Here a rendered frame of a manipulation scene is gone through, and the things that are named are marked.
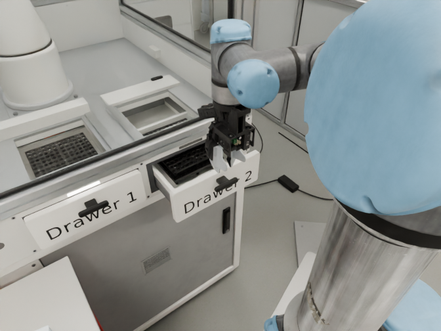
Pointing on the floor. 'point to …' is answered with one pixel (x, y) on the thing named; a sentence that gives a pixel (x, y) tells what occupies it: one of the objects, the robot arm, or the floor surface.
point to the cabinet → (146, 259)
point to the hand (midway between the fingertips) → (222, 164)
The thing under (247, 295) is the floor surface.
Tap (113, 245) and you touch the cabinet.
